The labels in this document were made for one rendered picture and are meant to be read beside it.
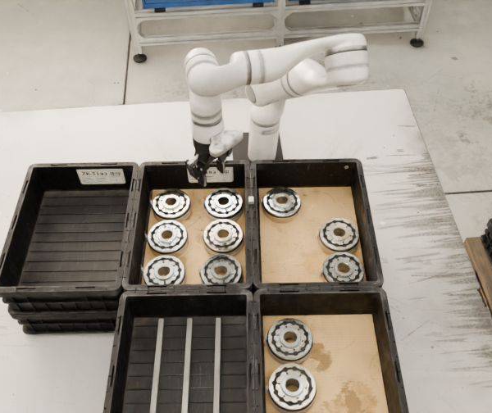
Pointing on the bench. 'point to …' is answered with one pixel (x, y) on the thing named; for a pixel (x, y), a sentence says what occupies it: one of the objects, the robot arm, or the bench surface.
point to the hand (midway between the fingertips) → (211, 173)
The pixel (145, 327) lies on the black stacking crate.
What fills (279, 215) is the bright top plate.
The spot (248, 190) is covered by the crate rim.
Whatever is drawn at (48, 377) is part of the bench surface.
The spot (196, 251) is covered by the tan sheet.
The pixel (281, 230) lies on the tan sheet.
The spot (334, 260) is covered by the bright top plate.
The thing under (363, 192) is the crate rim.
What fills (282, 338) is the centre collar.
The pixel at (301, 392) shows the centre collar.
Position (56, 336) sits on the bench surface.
